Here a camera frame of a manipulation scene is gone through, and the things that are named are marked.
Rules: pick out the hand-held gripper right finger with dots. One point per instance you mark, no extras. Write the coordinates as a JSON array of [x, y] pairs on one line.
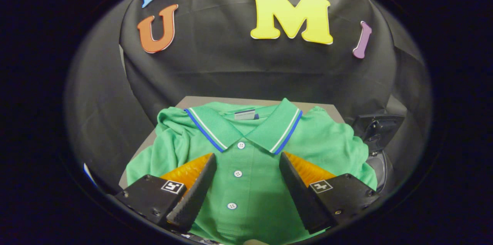
[[298, 195]]

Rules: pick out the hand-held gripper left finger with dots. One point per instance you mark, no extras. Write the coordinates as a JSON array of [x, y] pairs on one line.
[[194, 195]]

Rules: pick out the green polo shirt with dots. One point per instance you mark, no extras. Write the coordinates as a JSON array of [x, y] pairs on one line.
[[250, 187]]

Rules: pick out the dark washing machine lid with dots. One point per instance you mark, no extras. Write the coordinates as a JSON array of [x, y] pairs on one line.
[[379, 129]]

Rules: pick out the beige cabinet with dark top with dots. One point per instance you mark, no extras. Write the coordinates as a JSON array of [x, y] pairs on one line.
[[200, 101]]

